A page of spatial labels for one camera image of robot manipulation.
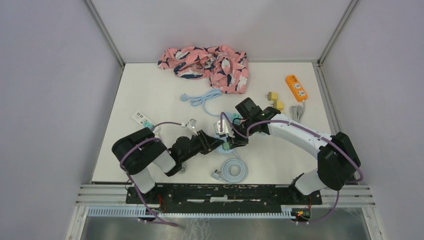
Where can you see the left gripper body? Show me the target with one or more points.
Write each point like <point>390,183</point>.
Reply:
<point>203,146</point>

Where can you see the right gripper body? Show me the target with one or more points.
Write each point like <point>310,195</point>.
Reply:
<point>243,129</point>

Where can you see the green adapter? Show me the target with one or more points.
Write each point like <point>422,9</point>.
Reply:
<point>226,146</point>

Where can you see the yellow plug adapter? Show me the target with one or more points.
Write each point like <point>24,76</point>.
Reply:
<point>272,96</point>
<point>279,105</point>

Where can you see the orange power strip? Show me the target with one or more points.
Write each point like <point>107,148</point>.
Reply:
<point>296,88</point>

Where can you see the round blue socket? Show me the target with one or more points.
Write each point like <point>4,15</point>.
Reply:
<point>220,149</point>

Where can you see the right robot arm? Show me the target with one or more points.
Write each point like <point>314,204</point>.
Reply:
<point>337,160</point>

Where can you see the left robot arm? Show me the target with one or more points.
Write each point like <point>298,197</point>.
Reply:
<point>135,152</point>

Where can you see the teal adapter on white strip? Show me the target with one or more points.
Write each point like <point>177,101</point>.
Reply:
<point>149,125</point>

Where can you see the white power strip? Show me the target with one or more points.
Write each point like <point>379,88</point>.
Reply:
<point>140,119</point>

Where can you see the pink patterned cloth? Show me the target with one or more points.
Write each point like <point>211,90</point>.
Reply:
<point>226,69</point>

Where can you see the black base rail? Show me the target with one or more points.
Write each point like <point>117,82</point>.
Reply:
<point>173,198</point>

